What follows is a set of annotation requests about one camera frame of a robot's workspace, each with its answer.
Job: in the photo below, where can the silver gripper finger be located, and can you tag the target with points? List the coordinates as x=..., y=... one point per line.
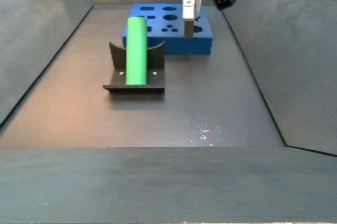
x=188, y=16

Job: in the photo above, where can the green oval cylinder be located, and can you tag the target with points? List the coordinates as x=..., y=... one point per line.
x=136, y=51

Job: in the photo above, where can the blue foam shape board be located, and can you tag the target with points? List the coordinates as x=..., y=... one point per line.
x=166, y=28

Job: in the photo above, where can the black curved fixture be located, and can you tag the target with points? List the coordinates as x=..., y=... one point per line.
x=155, y=71

